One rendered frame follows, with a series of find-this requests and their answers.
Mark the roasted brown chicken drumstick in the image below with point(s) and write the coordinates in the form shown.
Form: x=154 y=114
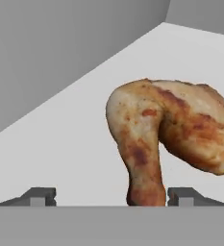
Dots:
x=168 y=121

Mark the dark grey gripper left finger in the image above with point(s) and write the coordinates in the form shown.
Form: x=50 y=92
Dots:
x=41 y=194

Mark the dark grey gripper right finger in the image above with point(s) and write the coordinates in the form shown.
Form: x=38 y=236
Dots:
x=182 y=194

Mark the white fridge shelf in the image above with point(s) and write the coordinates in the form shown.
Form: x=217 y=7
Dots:
x=68 y=144

